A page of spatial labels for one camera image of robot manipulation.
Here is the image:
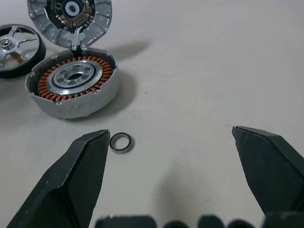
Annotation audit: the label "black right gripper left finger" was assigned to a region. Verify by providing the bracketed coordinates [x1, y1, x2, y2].
[6, 129, 111, 228]

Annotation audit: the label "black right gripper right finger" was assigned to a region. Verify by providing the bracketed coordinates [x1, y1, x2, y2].
[231, 125, 304, 218]

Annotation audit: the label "black rotor ring silver spokes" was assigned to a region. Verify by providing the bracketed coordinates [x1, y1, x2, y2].
[0, 23, 47, 79]

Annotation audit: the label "grey motor housing with stator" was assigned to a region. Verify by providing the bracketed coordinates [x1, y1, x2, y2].
[27, 0, 112, 52]

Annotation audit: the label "silver motor housing copper windings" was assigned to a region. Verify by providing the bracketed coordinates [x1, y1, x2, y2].
[25, 47, 119, 119]

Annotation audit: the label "small silver bearing ring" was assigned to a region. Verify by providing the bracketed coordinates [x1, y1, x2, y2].
[109, 132, 135, 155]

